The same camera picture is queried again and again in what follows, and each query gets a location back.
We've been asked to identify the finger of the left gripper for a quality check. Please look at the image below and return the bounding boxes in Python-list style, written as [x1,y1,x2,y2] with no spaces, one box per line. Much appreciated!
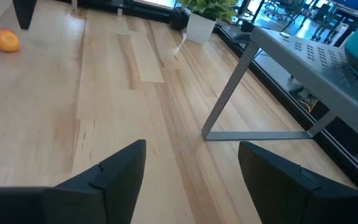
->
[12,0,39,30]

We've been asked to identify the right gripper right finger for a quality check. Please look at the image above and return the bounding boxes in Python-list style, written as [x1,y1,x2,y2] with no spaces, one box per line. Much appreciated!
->
[237,141,322,224]

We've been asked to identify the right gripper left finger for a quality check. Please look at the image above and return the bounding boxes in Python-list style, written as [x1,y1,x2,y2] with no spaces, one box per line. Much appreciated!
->
[53,139,147,224]

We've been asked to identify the small orange pepper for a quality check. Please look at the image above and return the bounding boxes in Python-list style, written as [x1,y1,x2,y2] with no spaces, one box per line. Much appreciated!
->
[0,28,21,54]

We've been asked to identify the grey perforated metal stand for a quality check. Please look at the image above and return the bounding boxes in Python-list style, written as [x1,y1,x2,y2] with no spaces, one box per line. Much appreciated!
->
[201,26,358,151]

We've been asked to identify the green plant white pot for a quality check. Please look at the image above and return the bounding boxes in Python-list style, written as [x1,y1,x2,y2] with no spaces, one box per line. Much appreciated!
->
[178,0,239,45]

